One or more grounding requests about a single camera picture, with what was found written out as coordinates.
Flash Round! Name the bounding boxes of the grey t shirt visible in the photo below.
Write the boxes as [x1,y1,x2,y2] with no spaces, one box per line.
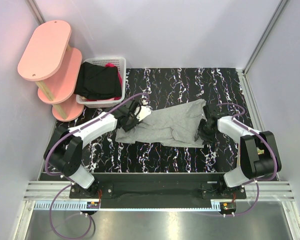
[115,99,206,148]

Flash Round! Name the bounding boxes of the black t shirt in basket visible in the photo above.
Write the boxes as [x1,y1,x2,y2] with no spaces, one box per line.
[74,61,122,100]

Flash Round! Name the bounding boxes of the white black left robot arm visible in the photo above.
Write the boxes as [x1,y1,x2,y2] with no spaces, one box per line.
[43,100,151,198]

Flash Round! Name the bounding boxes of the green picture book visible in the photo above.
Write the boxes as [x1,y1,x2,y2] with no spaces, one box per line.
[236,145,241,167]

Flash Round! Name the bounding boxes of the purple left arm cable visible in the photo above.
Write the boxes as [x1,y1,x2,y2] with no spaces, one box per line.
[44,92,151,239]

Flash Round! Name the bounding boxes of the pink three tier shelf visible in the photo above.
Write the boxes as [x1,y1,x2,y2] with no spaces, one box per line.
[17,20,84,122]

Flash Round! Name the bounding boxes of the aluminium frame rail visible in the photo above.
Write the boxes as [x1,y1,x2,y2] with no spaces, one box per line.
[13,173,300,240]

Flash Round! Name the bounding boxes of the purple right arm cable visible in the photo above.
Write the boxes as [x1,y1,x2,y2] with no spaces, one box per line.
[198,102,282,217]

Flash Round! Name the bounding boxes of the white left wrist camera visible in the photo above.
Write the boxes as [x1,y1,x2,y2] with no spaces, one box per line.
[134,102,152,122]

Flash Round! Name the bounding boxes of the white perforated plastic basket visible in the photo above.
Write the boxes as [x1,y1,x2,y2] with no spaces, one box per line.
[74,57,126,108]

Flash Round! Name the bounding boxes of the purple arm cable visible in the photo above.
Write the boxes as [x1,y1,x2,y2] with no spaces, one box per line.
[44,92,151,239]
[198,102,282,217]

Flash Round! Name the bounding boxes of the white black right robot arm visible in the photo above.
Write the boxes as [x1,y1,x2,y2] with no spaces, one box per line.
[194,103,282,199]

